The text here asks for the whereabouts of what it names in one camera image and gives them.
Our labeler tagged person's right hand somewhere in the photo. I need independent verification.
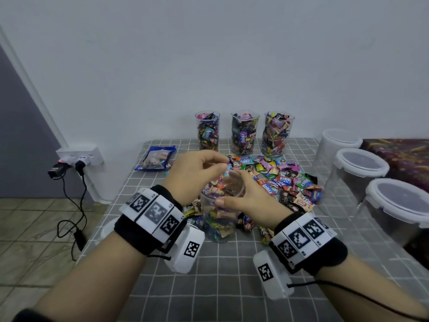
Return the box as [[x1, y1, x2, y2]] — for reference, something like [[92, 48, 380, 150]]
[[214, 169, 296, 231]]

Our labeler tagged person's left hand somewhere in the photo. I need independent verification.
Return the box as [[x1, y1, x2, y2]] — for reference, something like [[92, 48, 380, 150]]
[[163, 150, 230, 207]]

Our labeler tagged pile of colourful candies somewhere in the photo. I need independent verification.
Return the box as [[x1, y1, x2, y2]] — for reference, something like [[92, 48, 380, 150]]
[[182, 154, 324, 244]]

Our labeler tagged small transparent plastic jar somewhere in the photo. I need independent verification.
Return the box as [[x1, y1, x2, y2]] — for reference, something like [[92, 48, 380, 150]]
[[200, 171, 246, 242], [261, 112, 295, 157], [231, 112, 260, 156]]

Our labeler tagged tall transparent plastic jar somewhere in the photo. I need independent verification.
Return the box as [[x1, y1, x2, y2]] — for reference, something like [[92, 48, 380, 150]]
[[195, 111, 221, 152]]

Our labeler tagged person's left forearm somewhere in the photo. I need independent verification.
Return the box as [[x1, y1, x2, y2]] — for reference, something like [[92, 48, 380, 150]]
[[30, 234, 148, 322]]

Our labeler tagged person's right forearm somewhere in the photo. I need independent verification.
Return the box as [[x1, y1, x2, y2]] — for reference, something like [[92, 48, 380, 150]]
[[315, 258, 429, 322]]

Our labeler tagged blue snack packet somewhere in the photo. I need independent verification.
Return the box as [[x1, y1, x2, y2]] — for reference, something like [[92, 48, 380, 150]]
[[134, 145, 178, 172]]

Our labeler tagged black marker-tagged left wristband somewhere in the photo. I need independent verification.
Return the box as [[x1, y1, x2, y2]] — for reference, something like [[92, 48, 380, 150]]
[[114, 184, 190, 257]]

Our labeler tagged black marker-tagged wristband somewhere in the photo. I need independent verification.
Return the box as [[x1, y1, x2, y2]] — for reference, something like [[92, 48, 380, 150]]
[[269, 211, 349, 275], [114, 184, 190, 257]]

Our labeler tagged black marker-tagged right wristband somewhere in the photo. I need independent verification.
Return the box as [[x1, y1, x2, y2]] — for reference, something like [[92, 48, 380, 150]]
[[269, 211, 349, 275]]

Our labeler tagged black power plug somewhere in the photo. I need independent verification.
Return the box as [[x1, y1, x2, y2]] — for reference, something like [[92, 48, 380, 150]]
[[47, 161, 87, 180]]

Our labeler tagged dark patterned cloth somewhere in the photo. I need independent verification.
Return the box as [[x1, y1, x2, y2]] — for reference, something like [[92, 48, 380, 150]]
[[362, 138, 429, 192]]

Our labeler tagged grey door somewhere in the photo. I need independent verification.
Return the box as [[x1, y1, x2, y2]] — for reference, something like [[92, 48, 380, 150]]
[[0, 47, 64, 199]]

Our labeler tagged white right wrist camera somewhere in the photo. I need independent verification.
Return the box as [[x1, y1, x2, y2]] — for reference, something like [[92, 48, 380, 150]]
[[253, 250, 296, 301]]

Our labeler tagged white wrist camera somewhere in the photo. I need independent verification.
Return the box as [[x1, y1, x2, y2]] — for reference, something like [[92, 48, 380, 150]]
[[165, 225, 206, 274], [253, 250, 296, 301]]

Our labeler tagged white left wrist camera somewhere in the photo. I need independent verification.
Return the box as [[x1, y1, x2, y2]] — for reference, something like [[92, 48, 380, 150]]
[[165, 225, 206, 274]]

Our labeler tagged white wall socket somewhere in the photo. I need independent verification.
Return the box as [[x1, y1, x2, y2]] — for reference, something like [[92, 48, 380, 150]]
[[55, 147, 105, 167]]

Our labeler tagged black power cable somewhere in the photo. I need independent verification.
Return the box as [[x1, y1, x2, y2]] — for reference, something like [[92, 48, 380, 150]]
[[57, 172, 88, 260]]

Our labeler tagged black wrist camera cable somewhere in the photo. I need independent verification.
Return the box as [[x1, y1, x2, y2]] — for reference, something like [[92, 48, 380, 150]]
[[288, 278, 429, 322]]

